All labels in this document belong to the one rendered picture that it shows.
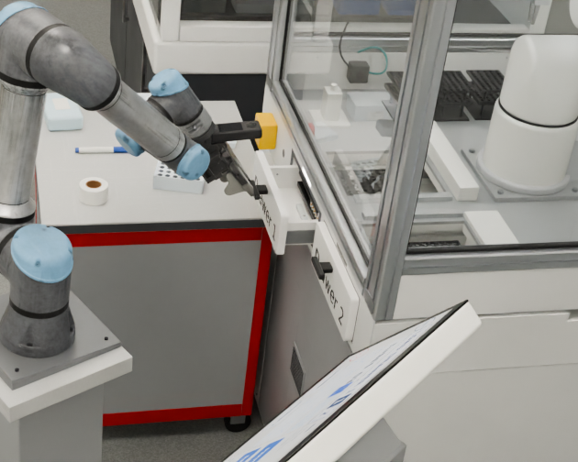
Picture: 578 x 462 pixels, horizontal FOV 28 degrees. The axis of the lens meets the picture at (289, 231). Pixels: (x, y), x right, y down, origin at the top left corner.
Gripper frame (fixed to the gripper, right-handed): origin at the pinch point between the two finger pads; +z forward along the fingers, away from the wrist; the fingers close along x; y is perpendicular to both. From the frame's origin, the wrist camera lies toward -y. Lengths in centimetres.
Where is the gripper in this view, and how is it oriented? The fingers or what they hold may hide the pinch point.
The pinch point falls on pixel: (250, 185)
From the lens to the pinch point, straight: 265.4
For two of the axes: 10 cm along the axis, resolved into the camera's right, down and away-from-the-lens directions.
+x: 2.2, 5.6, -8.0
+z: 4.6, 6.6, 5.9
